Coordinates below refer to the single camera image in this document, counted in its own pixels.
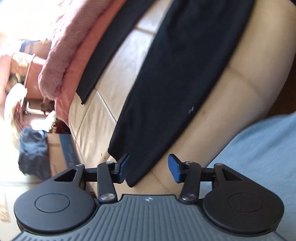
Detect cream leather sofa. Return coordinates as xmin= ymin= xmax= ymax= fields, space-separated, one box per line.
xmin=68 ymin=0 xmax=296 ymax=196

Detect salmon pink cushion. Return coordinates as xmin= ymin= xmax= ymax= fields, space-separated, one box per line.
xmin=55 ymin=0 xmax=125 ymax=124

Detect light blue fabric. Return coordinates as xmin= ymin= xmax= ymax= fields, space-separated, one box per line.
xmin=208 ymin=113 xmax=295 ymax=240

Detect fluffy pink blanket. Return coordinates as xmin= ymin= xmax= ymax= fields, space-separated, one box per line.
xmin=38 ymin=1 xmax=125 ymax=100

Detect cardboard box blue stripe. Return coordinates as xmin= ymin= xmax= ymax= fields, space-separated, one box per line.
xmin=48 ymin=133 xmax=80 ymax=177

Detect black pants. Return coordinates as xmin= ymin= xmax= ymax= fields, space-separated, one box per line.
xmin=76 ymin=0 xmax=255 ymax=188

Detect dark blue cloth bundle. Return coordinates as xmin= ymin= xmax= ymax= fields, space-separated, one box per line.
xmin=18 ymin=126 xmax=51 ymax=181

